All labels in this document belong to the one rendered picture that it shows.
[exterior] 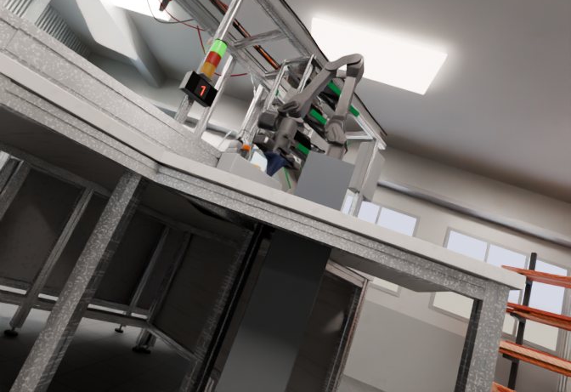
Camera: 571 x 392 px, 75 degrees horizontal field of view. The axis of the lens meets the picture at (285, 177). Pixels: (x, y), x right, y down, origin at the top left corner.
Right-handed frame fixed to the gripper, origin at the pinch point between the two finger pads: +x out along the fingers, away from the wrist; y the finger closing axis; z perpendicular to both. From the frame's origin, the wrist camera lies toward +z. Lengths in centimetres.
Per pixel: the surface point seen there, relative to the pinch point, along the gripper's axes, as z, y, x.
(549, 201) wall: -9, -479, -195
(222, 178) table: -17.1, 28.4, 16.0
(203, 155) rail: 3.3, 22.5, 7.9
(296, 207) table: -31.3, 18.0, 16.3
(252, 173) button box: -3.8, 9.6, 6.6
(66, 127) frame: -3, 57, 20
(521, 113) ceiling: -2, -275, -200
